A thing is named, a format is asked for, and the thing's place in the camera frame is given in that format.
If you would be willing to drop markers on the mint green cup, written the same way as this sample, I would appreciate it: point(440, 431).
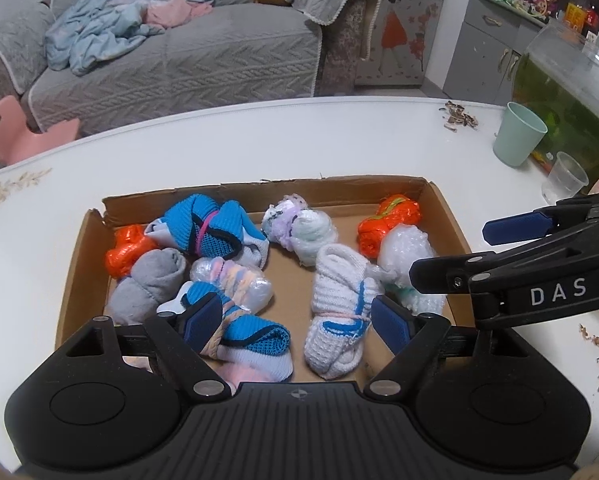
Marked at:
point(520, 132)

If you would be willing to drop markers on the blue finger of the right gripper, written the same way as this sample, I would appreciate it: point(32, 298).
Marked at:
point(441, 275)
point(519, 228)

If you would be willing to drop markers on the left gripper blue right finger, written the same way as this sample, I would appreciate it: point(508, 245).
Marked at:
point(414, 341)

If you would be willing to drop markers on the pink fluffy monster toy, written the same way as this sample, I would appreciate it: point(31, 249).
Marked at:
point(231, 373)

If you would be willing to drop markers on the pink plastic child chair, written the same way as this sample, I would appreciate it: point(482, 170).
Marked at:
point(18, 142)

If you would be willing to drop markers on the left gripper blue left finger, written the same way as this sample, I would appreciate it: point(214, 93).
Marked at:
point(178, 340)

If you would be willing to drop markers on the grey cabinet with drawers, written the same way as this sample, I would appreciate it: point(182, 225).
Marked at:
point(493, 36)

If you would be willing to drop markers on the decorated fridge door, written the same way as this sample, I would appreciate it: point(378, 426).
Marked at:
point(402, 40)

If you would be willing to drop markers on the pastel striped bundle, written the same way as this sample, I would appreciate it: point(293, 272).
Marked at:
point(248, 287)

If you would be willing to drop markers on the pink clothing on sofa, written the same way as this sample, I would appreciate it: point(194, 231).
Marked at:
point(167, 14)

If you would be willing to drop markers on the grey sofa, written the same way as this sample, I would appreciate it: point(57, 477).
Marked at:
point(241, 52)

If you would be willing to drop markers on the pile of seed shells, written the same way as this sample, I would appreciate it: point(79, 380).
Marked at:
point(455, 116)

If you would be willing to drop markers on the light blue blanket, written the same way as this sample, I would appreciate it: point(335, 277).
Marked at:
point(92, 32)

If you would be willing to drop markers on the orange plastic bundle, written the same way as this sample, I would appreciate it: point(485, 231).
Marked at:
point(394, 210)
point(130, 245)

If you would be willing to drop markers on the glass fish tank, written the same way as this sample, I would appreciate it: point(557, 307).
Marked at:
point(558, 79)

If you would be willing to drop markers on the large white knit sock bundle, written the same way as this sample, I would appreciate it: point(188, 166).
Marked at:
point(344, 288)

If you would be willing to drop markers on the blue white sock bundle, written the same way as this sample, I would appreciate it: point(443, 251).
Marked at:
point(242, 337)
point(200, 228)

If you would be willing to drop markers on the white purple-band sock bundle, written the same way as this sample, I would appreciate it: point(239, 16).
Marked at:
point(292, 224)

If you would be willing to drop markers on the clear plastic cup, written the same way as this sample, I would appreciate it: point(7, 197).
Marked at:
point(565, 179)

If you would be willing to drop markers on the bubble wrap teal-tie bundle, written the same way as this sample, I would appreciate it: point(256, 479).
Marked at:
point(400, 249)

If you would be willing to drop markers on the brown cardboard tray box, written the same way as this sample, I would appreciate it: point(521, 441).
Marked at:
point(282, 291)

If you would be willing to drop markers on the grey sock bundle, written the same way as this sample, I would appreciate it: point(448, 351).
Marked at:
point(155, 278)

